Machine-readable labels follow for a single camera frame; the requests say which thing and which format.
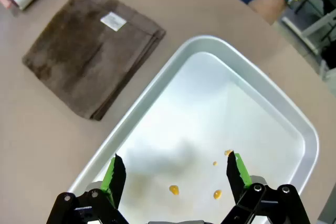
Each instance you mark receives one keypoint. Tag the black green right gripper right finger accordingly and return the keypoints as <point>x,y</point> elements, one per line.
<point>236,179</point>

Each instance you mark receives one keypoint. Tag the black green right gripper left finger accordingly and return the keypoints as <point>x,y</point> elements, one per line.
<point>116,179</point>

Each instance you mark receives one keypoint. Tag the brown towel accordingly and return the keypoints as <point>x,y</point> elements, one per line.
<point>92,56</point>

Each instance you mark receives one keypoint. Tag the person's left hand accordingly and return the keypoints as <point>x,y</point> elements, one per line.
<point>267,6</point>

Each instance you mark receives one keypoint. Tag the silver metal tray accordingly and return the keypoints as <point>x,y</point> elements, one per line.
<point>210,108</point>

